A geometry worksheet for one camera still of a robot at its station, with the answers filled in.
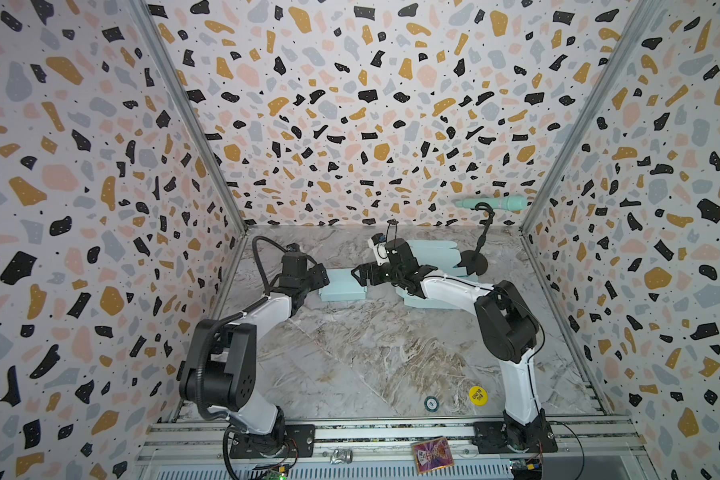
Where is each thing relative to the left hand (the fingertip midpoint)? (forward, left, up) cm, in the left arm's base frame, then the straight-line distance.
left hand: (321, 267), depth 93 cm
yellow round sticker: (-35, -44, -12) cm, 58 cm away
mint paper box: (-7, -7, 0) cm, 10 cm away
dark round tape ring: (-37, -31, -12) cm, 50 cm away
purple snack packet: (-48, -30, -10) cm, 58 cm away
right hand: (0, -12, +1) cm, 13 cm away
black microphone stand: (+11, -54, -12) cm, 57 cm away
